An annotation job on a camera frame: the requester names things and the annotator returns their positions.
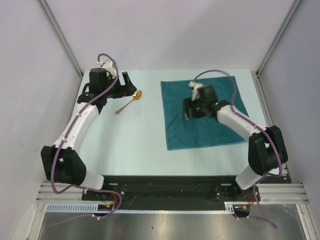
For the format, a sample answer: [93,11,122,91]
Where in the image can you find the right aluminium corner post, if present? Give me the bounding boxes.
[256,0,303,75]

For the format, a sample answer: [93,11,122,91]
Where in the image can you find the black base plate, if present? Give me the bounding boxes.
[82,175,261,206]

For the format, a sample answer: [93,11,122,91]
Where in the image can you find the white slotted cable duct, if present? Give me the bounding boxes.
[46,199,234,214]

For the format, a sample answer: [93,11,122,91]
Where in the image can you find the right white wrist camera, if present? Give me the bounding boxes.
[188,80,204,101]

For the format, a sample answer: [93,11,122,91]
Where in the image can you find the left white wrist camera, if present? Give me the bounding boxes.
[97,60,117,77]

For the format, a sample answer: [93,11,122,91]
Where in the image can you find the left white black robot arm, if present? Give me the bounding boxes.
[40,67,137,200]

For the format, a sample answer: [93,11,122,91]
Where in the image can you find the gold spoon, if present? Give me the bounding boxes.
[115,90,143,115]

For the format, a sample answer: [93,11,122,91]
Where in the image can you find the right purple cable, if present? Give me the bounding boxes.
[193,69,283,177]

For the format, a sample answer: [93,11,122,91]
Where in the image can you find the left aluminium corner post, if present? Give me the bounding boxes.
[36,0,84,78]

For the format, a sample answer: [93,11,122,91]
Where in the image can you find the purple cable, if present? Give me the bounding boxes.
[193,69,283,177]
[49,53,118,195]

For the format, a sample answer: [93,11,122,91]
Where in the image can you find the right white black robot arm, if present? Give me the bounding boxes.
[183,81,288,201]

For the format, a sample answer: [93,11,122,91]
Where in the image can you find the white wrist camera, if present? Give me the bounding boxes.
[97,60,117,77]
[188,80,204,101]

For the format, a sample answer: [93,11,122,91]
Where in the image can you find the aluminium corner post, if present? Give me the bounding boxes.
[36,0,84,78]
[256,0,303,75]

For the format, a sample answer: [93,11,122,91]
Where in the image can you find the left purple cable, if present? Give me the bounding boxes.
[49,53,118,195]

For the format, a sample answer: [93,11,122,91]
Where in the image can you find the teal satin napkin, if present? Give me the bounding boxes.
[160,80,245,151]

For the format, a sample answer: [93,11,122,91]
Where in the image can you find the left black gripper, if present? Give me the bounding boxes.
[102,72,137,99]

